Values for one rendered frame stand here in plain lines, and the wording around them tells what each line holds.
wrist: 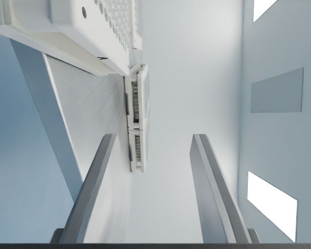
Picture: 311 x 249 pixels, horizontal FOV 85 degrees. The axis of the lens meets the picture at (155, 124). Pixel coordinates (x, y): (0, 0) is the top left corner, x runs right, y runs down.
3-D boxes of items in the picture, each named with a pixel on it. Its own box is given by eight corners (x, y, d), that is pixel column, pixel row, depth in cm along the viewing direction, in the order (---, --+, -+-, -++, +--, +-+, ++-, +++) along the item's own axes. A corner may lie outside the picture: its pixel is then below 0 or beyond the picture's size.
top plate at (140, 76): (141, 67, 89) (145, 67, 89) (142, 111, 99) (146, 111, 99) (136, 74, 67) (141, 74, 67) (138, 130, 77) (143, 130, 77)
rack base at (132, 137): (134, 111, 99) (138, 111, 99) (136, 147, 110) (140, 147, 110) (128, 130, 77) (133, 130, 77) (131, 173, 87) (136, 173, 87)
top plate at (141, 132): (142, 111, 99) (146, 111, 99) (144, 147, 110) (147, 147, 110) (139, 130, 77) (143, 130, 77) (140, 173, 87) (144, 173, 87)
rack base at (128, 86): (132, 67, 89) (136, 67, 89) (134, 111, 99) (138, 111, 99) (124, 74, 67) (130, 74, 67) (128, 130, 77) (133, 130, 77)
